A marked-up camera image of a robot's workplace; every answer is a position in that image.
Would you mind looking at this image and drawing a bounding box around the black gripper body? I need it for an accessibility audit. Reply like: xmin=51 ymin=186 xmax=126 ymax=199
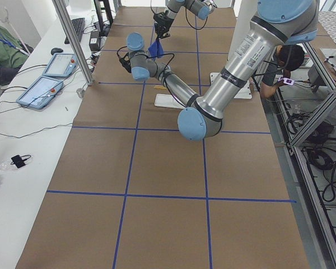
xmin=153 ymin=12 xmax=174 ymax=31

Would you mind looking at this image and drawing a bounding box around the blue microfiber towel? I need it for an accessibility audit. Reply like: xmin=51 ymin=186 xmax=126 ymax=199
xmin=148 ymin=38 xmax=165 ymax=58

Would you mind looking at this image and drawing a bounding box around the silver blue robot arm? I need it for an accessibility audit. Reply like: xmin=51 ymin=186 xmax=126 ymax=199
xmin=153 ymin=0 xmax=217 ymax=39
xmin=126 ymin=1 xmax=319 ymax=141

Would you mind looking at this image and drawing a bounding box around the left wooden rack rod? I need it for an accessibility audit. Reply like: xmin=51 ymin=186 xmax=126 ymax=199
xmin=153 ymin=85 xmax=167 ymax=90

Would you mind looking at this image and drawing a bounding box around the white towel rack base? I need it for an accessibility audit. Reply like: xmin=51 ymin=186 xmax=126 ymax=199
xmin=154 ymin=94 xmax=184 ymax=109

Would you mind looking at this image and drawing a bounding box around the black power adapter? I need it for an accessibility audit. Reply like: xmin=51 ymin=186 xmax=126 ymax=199
xmin=89 ymin=30 xmax=101 ymax=52

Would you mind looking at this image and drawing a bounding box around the black keyboard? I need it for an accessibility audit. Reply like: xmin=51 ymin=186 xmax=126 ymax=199
xmin=71 ymin=17 xmax=85 ymax=42

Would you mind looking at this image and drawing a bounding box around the small silver cylinder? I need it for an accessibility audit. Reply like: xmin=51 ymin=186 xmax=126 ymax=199
xmin=76 ymin=88 xmax=85 ymax=98

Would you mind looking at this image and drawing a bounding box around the far teach pendant tablet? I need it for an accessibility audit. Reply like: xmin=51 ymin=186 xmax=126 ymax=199
xmin=43 ymin=53 xmax=77 ymax=78

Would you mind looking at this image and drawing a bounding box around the teach pendant tablet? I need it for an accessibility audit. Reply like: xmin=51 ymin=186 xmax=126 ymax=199
xmin=43 ymin=53 xmax=77 ymax=78
xmin=16 ymin=76 xmax=63 ymax=110

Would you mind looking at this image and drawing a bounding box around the black computer mouse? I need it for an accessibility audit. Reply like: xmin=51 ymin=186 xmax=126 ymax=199
xmin=50 ymin=48 xmax=63 ymax=55

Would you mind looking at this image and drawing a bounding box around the person in grey shirt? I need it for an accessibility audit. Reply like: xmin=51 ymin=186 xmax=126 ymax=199
xmin=259 ymin=44 xmax=305 ymax=99

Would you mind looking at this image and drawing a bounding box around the near teach pendant tablet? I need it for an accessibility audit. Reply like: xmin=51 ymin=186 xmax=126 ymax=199
xmin=16 ymin=76 xmax=63 ymax=110

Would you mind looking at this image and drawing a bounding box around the person in green shirt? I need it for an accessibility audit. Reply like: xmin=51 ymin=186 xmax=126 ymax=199
xmin=0 ymin=26 xmax=34 ymax=86

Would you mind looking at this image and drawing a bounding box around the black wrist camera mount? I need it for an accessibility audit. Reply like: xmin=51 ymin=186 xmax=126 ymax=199
xmin=117 ymin=52 xmax=132 ymax=73

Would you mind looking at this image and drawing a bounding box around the aluminium frame post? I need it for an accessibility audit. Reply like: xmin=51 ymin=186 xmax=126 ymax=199
xmin=52 ymin=0 xmax=94 ymax=86

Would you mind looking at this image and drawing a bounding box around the small black device with cable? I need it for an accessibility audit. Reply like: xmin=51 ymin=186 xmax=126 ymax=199
xmin=11 ymin=154 xmax=32 ymax=169

